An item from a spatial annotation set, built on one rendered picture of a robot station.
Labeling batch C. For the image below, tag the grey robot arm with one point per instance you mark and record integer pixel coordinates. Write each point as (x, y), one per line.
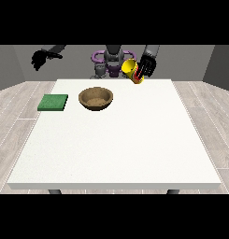
(151, 50)
(55, 48)

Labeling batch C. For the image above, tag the brown wooden bowl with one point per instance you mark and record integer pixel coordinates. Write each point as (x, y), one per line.
(96, 98)

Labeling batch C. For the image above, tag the dark table leg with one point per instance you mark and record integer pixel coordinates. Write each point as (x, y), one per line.
(54, 191)
(173, 191)

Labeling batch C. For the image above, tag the green square pad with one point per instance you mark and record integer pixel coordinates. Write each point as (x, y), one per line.
(53, 102)

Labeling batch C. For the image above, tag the grey robot trunk purple rings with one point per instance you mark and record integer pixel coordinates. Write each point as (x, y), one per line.
(112, 63)

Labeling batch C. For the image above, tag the yellow cup with melon print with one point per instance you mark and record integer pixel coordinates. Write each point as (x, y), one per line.
(131, 70)

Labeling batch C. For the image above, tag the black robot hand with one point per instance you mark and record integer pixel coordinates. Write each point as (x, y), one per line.
(147, 66)
(40, 59)

